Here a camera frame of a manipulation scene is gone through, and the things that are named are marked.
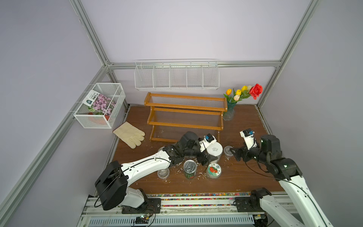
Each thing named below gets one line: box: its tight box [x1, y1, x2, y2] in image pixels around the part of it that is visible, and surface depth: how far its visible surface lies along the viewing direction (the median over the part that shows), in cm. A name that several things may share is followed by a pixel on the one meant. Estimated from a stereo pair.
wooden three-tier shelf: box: [143, 92, 228, 143], surface depth 91 cm
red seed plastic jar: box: [156, 167, 170, 180], surface depth 80 cm
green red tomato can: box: [182, 159, 198, 180], surface depth 78 cm
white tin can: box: [206, 141, 224, 164], surface depth 72 cm
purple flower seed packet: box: [81, 89, 117, 117], surface depth 75 cm
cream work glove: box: [112, 121, 146, 149], surface depth 104 cm
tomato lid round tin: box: [206, 162, 222, 180], surface depth 80 cm
